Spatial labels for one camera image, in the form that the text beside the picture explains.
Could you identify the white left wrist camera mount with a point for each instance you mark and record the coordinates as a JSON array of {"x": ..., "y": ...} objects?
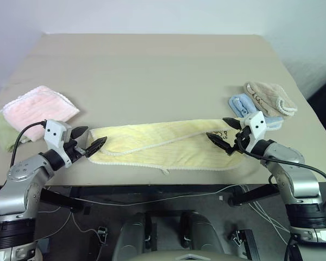
[{"x": 54, "y": 133}]

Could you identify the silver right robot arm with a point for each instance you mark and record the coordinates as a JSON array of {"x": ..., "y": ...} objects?
[{"x": 301, "y": 185}]

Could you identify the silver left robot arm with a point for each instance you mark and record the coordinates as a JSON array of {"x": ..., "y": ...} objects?
[{"x": 19, "y": 187}]

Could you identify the beige folded towel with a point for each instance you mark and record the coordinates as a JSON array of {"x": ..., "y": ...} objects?
[{"x": 266, "y": 95}]

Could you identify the pink folded towel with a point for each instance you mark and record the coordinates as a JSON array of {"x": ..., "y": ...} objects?
[{"x": 40, "y": 108}]

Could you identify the green folded towel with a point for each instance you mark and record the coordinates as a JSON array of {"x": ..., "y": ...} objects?
[{"x": 2, "y": 130}]

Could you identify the metal caster wheel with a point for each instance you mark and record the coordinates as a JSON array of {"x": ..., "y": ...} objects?
[
  {"x": 102, "y": 234},
  {"x": 237, "y": 236}
]

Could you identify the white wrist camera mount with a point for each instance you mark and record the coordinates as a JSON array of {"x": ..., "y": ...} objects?
[
  {"x": 256, "y": 123},
  {"x": 54, "y": 133}
]

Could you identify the yellow towel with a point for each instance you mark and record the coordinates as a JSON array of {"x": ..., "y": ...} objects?
[{"x": 163, "y": 146}]

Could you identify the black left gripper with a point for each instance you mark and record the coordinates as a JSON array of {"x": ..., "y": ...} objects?
[{"x": 74, "y": 152}]

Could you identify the blue folded towel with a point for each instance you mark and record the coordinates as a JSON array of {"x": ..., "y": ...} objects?
[{"x": 240, "y": 104}]

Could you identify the grey rounded robot leg cover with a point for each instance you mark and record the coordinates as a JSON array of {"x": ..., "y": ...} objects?
[
  {"x": 130, "y": 233},
  {"x": 203, "y": 231}
]

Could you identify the black table frame strut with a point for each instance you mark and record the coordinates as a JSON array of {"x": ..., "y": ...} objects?
[
  {"x": 255, "y": 194},
  {"x": 59, "y": 200}
]

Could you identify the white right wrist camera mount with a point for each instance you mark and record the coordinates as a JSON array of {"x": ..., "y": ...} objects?
[{"x": 256, "y": 123}]

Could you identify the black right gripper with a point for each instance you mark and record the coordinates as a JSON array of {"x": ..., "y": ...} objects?
[{"x": 240, "y": 138}]

